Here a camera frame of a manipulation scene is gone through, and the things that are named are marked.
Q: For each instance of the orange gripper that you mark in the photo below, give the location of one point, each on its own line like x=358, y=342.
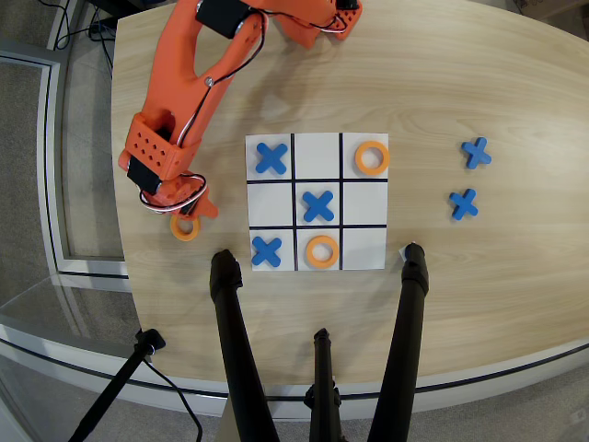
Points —
x=205, y=209

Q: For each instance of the short black tripod leg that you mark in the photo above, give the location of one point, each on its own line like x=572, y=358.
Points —
x=323, y=368

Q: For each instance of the white tic-tac-toe board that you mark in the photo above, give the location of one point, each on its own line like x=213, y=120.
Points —
x=363, y=202

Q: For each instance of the thin black stand pole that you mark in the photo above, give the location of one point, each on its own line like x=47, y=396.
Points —
x=115, y=387

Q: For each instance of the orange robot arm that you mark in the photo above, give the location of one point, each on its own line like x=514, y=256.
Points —
x=179, y=69

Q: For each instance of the cardboard box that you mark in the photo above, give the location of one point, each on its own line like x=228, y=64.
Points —
x=552, y=7

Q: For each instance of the metal framed glass panel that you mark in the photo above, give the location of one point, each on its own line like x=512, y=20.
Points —
x=50, y=184

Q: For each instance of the small white tag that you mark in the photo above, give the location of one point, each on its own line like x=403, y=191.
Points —
x=401, y=252

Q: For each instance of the blue foam cross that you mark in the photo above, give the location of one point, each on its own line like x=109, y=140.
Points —
x=318, y=205
x=266, y=251
x=476, y=153
x=464, y=204
x=271, y=159

